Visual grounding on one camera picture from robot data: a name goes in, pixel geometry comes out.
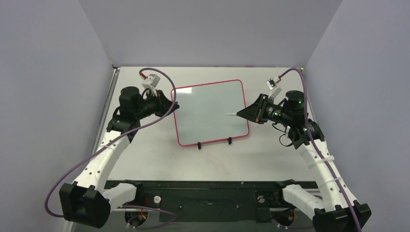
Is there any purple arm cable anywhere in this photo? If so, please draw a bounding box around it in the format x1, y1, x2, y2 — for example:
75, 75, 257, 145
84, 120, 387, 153
44, 67, 178, 231
277, 67, 363, 232

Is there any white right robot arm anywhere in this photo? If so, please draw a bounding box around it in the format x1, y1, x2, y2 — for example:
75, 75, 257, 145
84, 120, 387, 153
236, 90, 371, 232

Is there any aluminium frame rail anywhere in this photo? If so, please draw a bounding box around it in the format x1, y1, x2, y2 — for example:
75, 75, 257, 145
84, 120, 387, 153
65, 188, 321, 212

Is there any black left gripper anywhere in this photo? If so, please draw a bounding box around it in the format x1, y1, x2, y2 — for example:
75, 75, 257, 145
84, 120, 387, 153
134, 89, 179, 120

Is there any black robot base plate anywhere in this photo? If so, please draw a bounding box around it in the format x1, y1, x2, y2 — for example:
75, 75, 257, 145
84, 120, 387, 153
103, 180, 296, 223

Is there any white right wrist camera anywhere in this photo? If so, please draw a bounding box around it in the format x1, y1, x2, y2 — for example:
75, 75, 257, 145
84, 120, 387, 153
266, 76, 282, 99

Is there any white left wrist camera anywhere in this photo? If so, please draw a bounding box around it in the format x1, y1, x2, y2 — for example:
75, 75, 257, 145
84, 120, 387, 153
142, 74, 161, 96

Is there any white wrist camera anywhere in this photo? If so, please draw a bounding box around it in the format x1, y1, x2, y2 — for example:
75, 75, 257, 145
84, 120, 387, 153
266, 76, 282, 99
142, 74, 161, 96

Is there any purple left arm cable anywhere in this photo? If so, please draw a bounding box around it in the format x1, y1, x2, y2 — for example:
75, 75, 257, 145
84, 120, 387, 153
44, 67, 178, 231

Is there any pink framed whiteboard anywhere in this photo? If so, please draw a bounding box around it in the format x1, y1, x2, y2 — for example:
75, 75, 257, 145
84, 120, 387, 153
170, 79, 250, 147

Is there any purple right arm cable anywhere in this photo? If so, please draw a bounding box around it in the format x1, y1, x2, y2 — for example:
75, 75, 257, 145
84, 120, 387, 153
277, 67, 363, 232

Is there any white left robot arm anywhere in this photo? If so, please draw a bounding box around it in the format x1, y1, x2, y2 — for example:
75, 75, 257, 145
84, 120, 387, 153
59, 87, 180, 228

